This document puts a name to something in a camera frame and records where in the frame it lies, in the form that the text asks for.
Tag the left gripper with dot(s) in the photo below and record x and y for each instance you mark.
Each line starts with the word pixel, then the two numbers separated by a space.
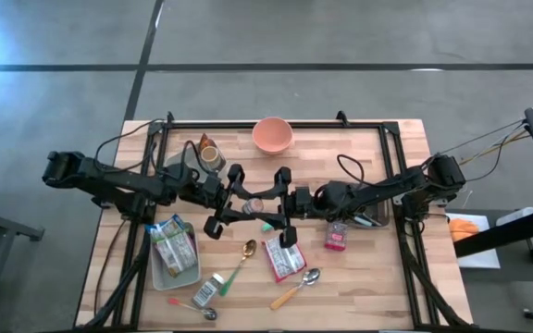
pixel 213 190

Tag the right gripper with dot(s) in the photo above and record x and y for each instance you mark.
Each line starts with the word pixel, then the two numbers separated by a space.
pixel 303 201

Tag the small glass spice jar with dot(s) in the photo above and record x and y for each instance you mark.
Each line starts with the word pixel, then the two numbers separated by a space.
pixel 253 205

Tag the gold lid spice jar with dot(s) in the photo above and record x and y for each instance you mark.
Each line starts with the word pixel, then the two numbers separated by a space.
pixel 211 156

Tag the red ramen packet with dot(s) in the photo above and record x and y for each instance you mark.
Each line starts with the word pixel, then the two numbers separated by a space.
pixel 285 262

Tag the orange taco seasoning packet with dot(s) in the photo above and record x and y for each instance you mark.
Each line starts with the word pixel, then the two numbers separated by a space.
pixel 205 141

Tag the pink silver ramen packet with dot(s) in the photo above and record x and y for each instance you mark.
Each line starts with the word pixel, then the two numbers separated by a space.
pixel 178 253

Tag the white translucent plastic bin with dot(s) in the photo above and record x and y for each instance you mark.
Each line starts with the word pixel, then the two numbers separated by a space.
pixel 188 281

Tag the white lid bagel seasoning jar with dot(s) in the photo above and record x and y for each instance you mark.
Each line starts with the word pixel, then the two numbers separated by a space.
pixel 206 292

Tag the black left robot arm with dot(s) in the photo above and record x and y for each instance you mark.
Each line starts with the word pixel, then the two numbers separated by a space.
pixel 109 178

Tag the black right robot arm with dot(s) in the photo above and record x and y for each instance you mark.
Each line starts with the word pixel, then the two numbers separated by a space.
pixel 387 189

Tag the light grey plastic bin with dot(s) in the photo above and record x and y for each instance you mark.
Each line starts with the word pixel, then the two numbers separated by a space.
pixel 176 163

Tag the peach plastic bowl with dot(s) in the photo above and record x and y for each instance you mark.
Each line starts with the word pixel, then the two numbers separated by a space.
pixel 272 134

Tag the dark grey plastic bin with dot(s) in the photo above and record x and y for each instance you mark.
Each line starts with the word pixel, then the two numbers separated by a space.
pixel 381 216

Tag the orange object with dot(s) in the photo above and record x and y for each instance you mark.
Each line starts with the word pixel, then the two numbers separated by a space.
pixel 461 230

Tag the white board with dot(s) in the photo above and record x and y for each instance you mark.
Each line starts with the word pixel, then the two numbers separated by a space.
pixel 479 259

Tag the grey side table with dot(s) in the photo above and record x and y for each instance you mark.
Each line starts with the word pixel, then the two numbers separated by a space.
pixel 7 226

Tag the white plastic container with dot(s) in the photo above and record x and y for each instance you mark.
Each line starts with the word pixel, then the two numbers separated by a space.
pixel 521 215

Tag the black metal table frame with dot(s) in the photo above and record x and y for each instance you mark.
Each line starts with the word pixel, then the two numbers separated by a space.
pixel 340 125

